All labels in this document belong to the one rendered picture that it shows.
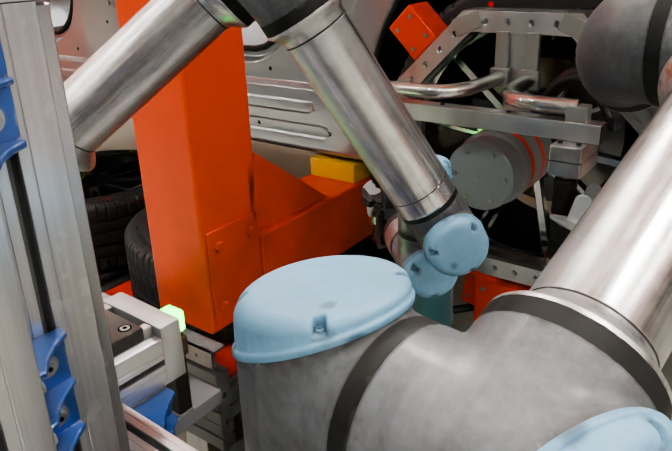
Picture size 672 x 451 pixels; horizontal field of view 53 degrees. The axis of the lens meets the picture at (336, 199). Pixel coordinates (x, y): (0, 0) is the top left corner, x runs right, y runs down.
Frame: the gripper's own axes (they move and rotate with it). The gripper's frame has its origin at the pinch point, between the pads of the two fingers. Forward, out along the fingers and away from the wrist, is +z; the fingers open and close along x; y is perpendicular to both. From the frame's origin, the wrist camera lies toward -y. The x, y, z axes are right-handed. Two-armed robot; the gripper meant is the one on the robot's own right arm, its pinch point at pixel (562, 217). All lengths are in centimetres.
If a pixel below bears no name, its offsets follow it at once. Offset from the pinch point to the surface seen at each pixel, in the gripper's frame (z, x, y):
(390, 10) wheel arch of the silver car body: 50, -31, 28
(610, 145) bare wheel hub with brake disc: 3.2, -40.5, 1.1
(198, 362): 76, 13, -48
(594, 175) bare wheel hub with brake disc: 5.7, -40.6, -5.9
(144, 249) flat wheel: 108, -1, -33
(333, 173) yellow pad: 67, -31, -13
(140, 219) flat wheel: 126, -14, -32
